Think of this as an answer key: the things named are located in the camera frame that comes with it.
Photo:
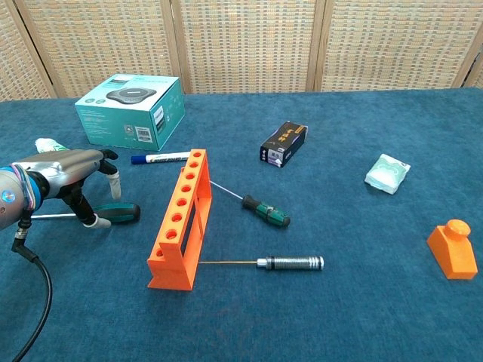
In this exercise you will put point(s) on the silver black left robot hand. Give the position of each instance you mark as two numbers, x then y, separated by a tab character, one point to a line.
64	167

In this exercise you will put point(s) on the large green black screwdriver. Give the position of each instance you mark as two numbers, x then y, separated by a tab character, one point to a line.
124	213

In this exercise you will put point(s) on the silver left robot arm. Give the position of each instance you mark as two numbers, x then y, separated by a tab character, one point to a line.
9	200

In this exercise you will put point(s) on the small green black screwdriver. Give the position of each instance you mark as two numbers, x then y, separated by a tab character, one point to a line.
268	215

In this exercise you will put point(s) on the silver metal precision screwdriver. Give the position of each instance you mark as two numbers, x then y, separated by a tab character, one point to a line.
290	262

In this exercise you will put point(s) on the teal speakerphone retail box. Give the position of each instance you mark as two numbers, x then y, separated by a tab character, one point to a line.
113	120

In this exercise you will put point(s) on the blue capped whiteboard marker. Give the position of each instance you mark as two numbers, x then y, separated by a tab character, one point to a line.
162	158

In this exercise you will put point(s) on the orange plastic tool rack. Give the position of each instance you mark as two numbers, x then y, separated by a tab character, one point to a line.
170	271

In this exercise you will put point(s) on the woven wooden folding screen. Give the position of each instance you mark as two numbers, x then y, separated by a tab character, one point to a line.
245	45

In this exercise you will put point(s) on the small black carton box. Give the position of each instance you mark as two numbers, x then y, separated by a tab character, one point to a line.
283	143

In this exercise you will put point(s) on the blue table cloth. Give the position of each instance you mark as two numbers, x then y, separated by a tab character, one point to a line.
339	309

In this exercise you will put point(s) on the white tissue packet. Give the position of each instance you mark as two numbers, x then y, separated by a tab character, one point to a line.
386	175

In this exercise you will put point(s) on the orange plastic bottle-shaped block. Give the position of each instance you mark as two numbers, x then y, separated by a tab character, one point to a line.
453	256

